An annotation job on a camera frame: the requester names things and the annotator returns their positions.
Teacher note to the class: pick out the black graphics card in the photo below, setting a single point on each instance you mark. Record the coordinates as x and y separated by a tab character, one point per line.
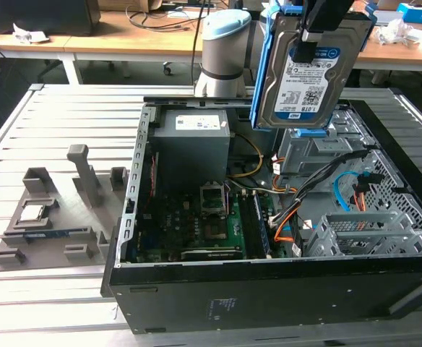
211	254

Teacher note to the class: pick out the grey power supply unit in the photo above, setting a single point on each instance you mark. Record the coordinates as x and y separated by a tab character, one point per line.
189	152

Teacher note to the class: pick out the grey optical drive cage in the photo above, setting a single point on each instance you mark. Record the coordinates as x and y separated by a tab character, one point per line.
305	155

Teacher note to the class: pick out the clear plastic bag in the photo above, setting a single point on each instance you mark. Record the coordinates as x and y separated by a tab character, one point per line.
399	34

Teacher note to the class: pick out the grey metal disk bay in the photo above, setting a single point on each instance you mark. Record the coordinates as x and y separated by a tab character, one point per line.
362	235

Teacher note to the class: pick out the green motherboard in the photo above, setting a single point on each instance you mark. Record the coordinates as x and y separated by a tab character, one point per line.
238	231

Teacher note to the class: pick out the crumpled white paper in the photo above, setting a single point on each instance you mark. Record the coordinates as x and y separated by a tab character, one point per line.
28	34

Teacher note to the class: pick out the installed blue RAM stick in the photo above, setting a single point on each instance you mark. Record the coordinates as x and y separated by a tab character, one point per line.
263	227

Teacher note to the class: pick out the silver CPU chip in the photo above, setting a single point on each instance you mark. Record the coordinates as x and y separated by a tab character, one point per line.
32	213

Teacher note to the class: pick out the large black monitor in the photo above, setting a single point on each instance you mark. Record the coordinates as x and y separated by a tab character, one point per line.
45	14

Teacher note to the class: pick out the black open PC case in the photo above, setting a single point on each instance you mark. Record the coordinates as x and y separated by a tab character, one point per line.
269	300

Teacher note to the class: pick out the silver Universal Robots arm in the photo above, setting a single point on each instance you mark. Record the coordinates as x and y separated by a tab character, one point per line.
218	58

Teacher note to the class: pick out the grey parts rack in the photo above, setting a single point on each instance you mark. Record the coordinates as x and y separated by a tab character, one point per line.
70	217

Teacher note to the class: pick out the flat silver grey box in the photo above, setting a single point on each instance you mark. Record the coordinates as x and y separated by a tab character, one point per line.
386	18

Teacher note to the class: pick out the wooden desk white frame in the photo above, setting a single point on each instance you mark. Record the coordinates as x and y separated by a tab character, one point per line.
16	47
131	39

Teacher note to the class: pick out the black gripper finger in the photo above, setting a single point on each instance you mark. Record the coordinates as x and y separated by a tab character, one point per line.
326	14

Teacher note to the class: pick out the hard disk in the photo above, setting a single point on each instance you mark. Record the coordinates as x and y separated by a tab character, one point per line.
305	90

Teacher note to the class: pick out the black caster wheel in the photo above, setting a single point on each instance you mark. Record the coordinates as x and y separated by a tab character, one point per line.
167	68

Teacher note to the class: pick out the CPU socket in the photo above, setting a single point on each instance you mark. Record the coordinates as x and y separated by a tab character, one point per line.
215	231

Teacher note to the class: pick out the blue cardboard box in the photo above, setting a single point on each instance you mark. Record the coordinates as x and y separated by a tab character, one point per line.
420	14

